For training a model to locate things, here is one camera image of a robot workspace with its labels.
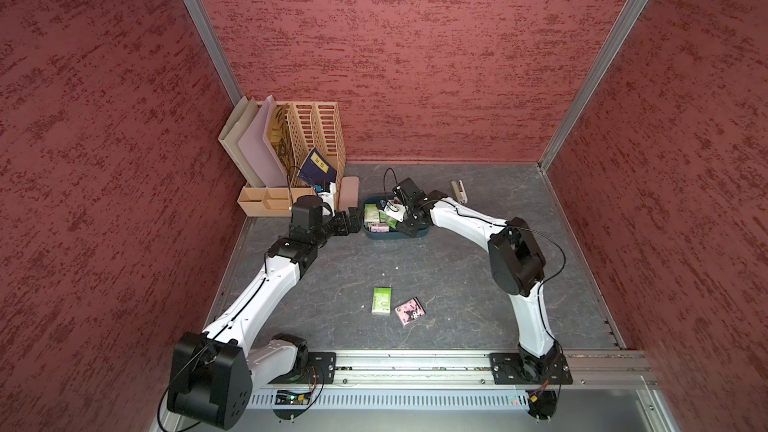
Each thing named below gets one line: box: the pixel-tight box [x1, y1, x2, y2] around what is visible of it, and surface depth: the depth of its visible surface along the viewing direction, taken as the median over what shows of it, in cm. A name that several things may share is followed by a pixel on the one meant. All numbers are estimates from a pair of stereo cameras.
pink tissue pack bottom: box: [394, 296, 427, 326], surface depth 83 cm
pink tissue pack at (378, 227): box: [367, 223, 390, 233], surface depth 97 cm
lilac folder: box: [238, 95, 289, 188], surface depth 94 cm
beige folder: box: [218, 96, 265, 188], surface depth 93 cm
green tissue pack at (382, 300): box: [371, 286, 393, 315], surface depth 85 cm
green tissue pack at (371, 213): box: [364, 203, 380, 223], surface depth 99 cm
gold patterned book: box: [264, 102, 294, 185], surface depth 103 cm
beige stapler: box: [450, 179, 468, 204], surface depth 112 cm
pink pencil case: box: [339, 176, 360, 212], surface depth 112 cm
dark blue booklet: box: [297, 147, 337, 186], surface depth 108 cm
